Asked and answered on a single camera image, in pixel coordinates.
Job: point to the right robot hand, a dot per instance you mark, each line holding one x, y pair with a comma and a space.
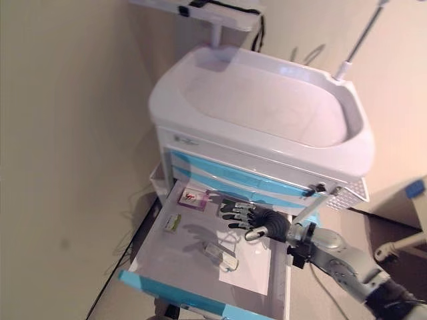
273, 225

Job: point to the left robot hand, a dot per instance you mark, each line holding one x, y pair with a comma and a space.
166, 310

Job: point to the large blue-front cart drawer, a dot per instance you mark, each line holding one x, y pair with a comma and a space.
200, 233

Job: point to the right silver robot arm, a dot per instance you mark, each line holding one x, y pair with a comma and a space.
330, 240

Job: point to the plain white medicine box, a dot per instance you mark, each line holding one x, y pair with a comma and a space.
230, 262

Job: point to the narrow blue-front cart drawer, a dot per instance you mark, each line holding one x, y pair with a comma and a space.
233, 182

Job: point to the blue-front cart drawer below label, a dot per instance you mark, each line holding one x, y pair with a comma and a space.
233, 173

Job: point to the pink medicine box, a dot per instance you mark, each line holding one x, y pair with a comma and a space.
191, 199

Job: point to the green and white medicine box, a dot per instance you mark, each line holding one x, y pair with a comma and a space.
172, 224

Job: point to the white paper sheet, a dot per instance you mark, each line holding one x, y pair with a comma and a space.
250, 273

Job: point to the cart lock with black key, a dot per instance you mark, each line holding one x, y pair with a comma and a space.
320, 187

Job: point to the white perforated cart basket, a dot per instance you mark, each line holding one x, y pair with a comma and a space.
347, 196

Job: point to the white bed caster wheel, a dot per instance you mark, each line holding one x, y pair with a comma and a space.
383, 253

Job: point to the white medical cart body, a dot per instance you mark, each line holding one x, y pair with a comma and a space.
250, 100

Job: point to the blue tape patch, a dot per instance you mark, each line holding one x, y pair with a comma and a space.
415, 190

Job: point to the metal IV pole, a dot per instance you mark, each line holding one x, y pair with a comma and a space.
342, 70

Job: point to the white raised cart shelf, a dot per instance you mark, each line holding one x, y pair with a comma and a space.
213, 13

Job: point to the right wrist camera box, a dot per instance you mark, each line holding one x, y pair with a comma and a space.
297, 258

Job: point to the white cart side bracket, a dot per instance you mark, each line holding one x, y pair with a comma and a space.
156, 183

